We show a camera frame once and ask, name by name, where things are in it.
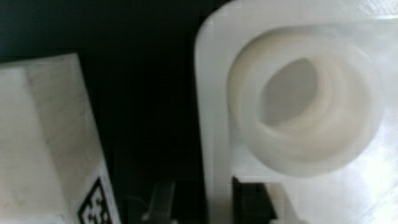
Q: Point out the white leg front left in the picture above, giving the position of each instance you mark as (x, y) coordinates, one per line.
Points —
(56, 189)

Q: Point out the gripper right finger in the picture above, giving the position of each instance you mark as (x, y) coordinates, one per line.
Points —
(253, 209)

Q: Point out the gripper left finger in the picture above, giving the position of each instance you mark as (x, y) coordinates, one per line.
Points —
(162, 200)

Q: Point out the white desk top tray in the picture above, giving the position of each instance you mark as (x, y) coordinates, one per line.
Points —
(298, 94)

